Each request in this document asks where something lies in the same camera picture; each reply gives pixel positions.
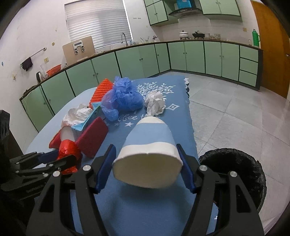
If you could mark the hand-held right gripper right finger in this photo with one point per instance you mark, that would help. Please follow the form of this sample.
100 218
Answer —
187 169

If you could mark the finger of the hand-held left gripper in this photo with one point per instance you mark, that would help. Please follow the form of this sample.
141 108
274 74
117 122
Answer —
65 162
46 156

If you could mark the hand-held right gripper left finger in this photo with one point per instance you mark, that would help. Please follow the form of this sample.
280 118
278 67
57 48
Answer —
104 169

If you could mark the red foil wrapper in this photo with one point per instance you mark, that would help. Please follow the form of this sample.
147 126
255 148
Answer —
68 148

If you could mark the red sponge block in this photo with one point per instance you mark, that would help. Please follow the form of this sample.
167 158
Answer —
92 136

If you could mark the teal tissue box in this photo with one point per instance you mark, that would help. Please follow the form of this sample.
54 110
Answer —
83 126

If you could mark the blue and white paper cup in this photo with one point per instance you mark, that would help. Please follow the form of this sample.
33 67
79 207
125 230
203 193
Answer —
149 145

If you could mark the black trash bin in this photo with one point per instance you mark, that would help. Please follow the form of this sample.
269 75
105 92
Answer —
231 163

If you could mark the white plastic bag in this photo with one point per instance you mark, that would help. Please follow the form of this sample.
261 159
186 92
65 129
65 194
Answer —
77 113

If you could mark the white tissue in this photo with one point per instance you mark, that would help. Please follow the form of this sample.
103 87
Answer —
155 102

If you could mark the blue plastic bag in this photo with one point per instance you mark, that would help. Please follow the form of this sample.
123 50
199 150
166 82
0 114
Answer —
125 95

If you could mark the orange foam net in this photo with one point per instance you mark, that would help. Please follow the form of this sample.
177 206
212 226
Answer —
102 92

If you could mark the light blue tablecloth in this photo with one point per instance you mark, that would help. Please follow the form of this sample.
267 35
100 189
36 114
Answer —
45 136

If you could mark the blue printed table mat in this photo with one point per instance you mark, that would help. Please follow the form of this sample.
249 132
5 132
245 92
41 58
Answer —
140 208

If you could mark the orange plastic basket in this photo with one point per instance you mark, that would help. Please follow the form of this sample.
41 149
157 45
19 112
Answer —
54 70

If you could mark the purple towel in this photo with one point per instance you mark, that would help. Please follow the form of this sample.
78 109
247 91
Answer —
27 64

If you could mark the green base cabinets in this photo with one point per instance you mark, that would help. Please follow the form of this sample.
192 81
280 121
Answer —
199 56

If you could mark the white device on board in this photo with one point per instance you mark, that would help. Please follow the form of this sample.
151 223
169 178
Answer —
79 46

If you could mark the metal faucet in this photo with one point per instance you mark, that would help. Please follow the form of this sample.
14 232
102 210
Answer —
123 37

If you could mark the white cooking pot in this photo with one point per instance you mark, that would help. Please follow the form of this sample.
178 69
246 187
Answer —
184 35

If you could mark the black wok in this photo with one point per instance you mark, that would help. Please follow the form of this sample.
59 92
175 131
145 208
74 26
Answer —
198 35

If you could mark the white window blind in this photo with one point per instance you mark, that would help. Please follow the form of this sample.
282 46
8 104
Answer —
97 22

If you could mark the green bottle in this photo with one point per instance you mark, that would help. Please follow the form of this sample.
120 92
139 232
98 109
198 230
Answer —
255 38

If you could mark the wooden door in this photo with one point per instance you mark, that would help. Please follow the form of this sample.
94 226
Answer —
274 50

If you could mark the range hood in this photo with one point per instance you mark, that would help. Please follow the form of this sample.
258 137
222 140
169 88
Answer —
185 11

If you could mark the blue box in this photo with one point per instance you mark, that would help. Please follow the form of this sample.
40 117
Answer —
183 4

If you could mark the metal towel rail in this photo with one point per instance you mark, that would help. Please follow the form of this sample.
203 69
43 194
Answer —
37 52

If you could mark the green wall cabinet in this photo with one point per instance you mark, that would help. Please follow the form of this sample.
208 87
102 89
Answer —
157 13
221 6

